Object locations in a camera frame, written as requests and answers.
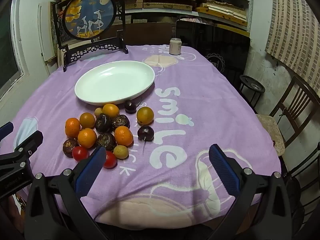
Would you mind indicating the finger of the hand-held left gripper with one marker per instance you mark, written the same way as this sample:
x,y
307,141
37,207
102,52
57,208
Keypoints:
x,y
27,143
6,130

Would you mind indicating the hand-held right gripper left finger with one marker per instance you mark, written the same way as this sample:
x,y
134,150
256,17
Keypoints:
x,y
91,170

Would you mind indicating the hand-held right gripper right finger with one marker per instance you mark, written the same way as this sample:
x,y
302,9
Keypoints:
x,y
225,170

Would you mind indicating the red cherry tomato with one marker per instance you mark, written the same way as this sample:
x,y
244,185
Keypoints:
x,y
80,153
110,159

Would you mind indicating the dark water chestnut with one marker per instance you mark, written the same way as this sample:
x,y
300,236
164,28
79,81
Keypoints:
x,y
103,123
69,147

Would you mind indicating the tan longan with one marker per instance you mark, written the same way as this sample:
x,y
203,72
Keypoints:
x,y
98,111
121,152

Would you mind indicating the dark purple cherry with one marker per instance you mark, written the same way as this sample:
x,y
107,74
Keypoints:
x,y
130,106
145,133

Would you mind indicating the yellowish orange mandarin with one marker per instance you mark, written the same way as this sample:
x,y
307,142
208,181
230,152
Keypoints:
x,y
145,115

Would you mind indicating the white oval plate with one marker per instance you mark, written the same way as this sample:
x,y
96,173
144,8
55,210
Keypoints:
x,y
112,82

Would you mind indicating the brown wooden chair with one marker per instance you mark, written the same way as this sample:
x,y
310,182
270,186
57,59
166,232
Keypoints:
x,y
271,135

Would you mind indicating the window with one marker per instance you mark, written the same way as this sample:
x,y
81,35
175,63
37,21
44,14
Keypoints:
x,y
7,50

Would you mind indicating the purple printed blanket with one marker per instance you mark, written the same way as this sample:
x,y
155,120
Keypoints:
x,y
200,92

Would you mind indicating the round black metal stand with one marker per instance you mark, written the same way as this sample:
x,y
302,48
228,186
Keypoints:
x,y
252,85

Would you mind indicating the black glossy panel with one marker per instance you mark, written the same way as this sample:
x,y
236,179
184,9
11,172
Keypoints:
x,y
212,40

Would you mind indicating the pale beverage can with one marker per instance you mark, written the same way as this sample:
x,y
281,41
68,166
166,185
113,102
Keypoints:
x,y
175,47

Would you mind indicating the round deer picture screen ornament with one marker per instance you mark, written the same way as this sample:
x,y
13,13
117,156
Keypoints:
x,y
87,15

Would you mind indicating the brown board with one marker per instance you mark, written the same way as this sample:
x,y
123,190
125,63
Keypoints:
x,y
150,33

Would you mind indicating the checkered beige curtain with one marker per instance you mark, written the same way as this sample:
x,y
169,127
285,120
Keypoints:
x,y
292,30

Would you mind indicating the white shelf rack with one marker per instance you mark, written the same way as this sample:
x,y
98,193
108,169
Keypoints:
x,y
160,11

